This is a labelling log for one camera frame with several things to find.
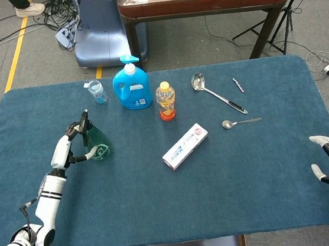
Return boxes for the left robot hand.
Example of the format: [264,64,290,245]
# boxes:
[47,119,99,172]

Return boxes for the green transparent spray bottle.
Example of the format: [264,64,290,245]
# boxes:
[78,107,113,163]

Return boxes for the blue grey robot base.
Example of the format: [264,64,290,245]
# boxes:
[69,0,150,71]

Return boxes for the blue detergent bottle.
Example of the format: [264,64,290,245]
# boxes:
[109,53,154,113]

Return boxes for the orange drink bottle yellow cap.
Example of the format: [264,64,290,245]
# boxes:
[154,80,179,122]

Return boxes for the black tripod stand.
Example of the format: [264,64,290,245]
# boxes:
[227,0,324,61]

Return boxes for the clear plastic jar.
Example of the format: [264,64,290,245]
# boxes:
[83,78,109,106]

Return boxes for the blue table cloth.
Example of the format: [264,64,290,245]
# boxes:
[0,50,329,246]

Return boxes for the white toothpaste box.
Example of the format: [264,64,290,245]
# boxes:
[158,121,212,173]

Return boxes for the small steel spoon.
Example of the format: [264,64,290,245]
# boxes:
[221,116,263,130]

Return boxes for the small black white stick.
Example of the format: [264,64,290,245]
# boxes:
[232,77,245,94]

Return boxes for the person in black trousers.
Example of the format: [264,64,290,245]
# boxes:
[7,0,47,20]

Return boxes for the brown mahjong table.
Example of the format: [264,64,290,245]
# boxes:
[117,0,302,74]

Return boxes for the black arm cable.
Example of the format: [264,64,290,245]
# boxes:
[18,194,89,246]

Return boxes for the white floor cable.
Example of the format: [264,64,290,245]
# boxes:
[304,48,329,69]

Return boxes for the tangled black floor cables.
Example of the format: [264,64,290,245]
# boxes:
[40,0,86,55]

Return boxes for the steel ladle black handle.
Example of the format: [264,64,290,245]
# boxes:
[190,67,249,120]

